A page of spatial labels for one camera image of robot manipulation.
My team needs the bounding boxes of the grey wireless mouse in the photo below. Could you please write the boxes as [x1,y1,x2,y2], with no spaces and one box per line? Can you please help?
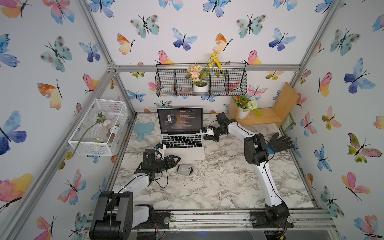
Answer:
[176,164,194,176]

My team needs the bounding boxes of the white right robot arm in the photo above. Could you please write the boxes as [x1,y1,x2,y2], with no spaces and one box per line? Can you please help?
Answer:
[202,120,294,224]

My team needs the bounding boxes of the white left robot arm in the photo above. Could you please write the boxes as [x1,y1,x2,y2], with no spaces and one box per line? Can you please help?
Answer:
[89,153,181,240]

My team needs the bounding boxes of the silver laptop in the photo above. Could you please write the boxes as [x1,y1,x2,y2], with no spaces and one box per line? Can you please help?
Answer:
[157,107,205,162]

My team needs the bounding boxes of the white ribbed flower pot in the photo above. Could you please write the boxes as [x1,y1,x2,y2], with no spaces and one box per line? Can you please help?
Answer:
[238,108,251,119]

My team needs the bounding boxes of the green artificial plant with flowers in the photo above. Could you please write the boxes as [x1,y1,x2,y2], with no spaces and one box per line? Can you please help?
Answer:
[234,95,262,118]

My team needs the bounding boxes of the light blue hand mirror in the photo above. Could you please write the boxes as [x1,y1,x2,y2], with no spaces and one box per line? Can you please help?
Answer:
[133,122,155,142]

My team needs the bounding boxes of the white pot with beige flowers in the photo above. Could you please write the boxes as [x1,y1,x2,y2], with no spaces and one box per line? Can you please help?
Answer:
[185,64,211,93]

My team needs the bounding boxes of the black and blue work glove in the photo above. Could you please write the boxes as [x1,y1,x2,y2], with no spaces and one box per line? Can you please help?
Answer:
[267,133,294,154]

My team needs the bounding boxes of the yellow artificial flower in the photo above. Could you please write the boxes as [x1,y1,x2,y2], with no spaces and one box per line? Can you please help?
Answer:
[207,53,223,69]

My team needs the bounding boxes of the green and white leaflet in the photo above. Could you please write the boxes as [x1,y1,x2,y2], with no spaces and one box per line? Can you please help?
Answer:
[281,113,296,133]

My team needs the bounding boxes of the pink artificial flower with stem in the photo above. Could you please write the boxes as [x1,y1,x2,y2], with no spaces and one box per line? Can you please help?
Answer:
[58,111,112,170]

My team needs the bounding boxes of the wooden desktop shelf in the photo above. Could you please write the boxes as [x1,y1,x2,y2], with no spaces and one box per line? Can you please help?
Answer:
[228,83,299,127]

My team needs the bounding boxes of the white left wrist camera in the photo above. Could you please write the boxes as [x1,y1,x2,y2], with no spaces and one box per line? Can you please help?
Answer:
[154,144,167,160]

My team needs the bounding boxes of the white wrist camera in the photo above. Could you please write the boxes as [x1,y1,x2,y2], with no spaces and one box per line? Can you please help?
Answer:
[154,144,167,160]
[201,127,215,136]

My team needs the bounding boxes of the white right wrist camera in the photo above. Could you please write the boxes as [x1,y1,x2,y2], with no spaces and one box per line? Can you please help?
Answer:
[201,127,215,136]

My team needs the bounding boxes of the white mesh wall box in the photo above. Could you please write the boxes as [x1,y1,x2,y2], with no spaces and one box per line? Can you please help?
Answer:
[68,99,128,157]

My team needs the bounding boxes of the black wire wall basket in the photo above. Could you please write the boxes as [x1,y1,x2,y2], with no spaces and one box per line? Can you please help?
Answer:
[153,62,248,97]

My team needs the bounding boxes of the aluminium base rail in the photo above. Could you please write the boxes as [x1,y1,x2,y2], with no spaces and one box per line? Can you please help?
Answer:
[83,208,337,233]

